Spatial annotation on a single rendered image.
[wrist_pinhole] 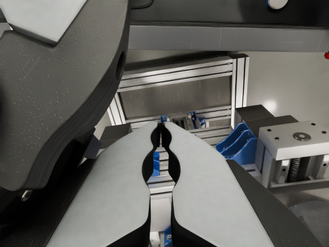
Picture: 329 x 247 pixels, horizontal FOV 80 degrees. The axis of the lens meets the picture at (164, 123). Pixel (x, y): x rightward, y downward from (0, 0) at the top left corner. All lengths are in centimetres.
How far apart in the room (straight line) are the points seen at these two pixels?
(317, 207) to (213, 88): 85
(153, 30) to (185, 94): 86
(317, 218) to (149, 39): 49
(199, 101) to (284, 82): 67
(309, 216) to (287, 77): 122
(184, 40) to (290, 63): 129
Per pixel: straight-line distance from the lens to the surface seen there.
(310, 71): 172
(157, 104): 123
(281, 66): 160
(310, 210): 56
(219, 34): 39
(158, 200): 60
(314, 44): 47
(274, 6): 54
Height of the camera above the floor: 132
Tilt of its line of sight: 60 degrees down
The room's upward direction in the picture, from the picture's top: 177 degrees clockwise
